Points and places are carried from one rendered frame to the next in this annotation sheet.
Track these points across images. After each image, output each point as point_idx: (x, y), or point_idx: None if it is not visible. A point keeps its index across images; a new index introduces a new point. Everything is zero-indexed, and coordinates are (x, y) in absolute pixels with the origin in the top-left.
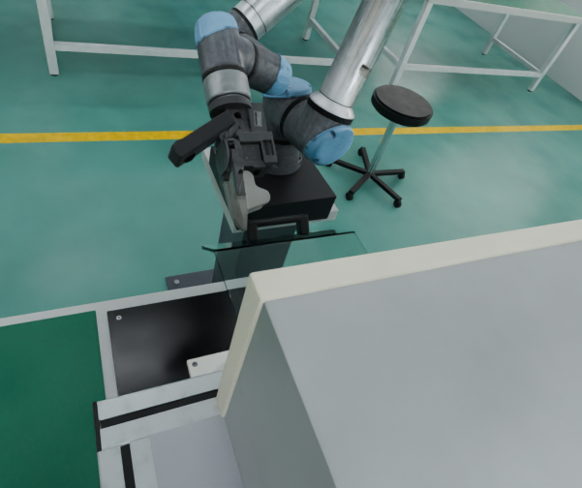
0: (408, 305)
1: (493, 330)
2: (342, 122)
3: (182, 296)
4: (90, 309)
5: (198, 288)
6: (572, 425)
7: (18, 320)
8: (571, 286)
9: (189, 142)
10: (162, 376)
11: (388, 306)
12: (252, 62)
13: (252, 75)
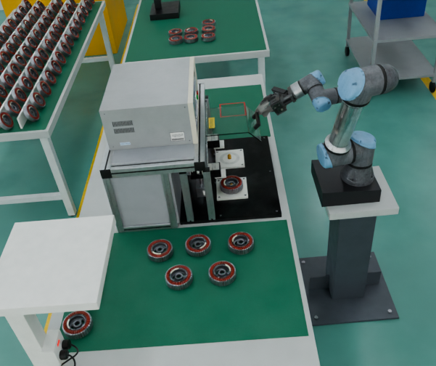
0: (183, 67)
1: (176, 72)
2: (324, 144)
3: (273, 154)
4: (271, 135)
5: (277, 158)
6: (161, 75)
7: (269, 123)
8: (179, 83)
9: (275, 88)
10: (239, 145)
11: (184, 65)
12: (308, 88)
13: (307, 92)
